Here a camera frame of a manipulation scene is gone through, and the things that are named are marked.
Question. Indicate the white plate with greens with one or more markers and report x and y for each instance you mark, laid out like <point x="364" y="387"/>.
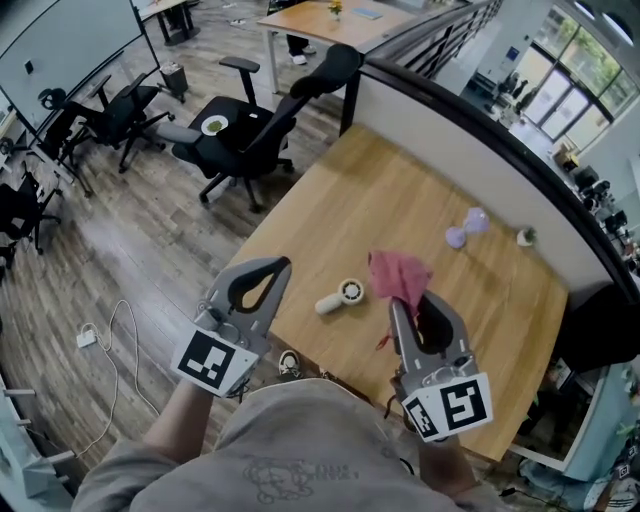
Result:
<point x="214" y="125"/>

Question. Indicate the cream handheld fan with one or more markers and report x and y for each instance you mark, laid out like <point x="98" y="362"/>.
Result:
<point x="347" y="295"/>

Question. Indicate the person's grey shirt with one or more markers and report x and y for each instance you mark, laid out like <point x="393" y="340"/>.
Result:
<point x="300" y="450"/>

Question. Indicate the person's left forearm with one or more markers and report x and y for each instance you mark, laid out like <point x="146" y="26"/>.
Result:
<point x="187" y="425"/>

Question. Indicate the small potted plant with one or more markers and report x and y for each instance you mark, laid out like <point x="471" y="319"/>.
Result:
<point x="525" y="237"/>

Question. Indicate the person's right forearm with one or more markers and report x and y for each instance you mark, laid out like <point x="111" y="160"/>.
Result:
<point x="445" y="467"/>

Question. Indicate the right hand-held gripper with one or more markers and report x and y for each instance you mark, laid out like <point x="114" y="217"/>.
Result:
<point x="460" y="405"/>

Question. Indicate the vase with yellow flowers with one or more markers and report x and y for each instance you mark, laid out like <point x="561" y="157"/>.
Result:
<point x="335" y="9"/>

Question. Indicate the red wiping cloth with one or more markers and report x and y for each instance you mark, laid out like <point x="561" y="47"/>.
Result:
<point x="400" y="277"/>

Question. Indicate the purple dumbbell-shaped object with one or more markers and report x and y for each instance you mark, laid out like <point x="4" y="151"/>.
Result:
<point x="457" y="235"/>

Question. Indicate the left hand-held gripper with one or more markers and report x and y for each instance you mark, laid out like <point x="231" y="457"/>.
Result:
<point x="205" y="357"/>

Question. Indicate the person's black and white shoe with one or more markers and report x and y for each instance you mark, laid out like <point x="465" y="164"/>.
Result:
<point x="289" y="364"/>

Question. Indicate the white power strip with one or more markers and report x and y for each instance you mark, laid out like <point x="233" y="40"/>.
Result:
<point x="87" y="337"/>

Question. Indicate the dark waste bin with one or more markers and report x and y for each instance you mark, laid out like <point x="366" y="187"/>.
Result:
<point x="175" y="80"/>

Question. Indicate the blue book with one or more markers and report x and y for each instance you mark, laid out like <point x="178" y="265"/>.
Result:
<point x="366" y="13"/>

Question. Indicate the wooden office table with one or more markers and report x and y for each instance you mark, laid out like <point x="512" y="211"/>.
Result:
<point x="320" y="25"/>

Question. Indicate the black office chair grey armrests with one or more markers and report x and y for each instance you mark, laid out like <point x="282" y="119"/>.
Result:
<point x="250" y="145"/>

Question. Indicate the metal railing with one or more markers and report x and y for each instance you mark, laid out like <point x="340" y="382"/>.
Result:
<point x="440" y="40"/>

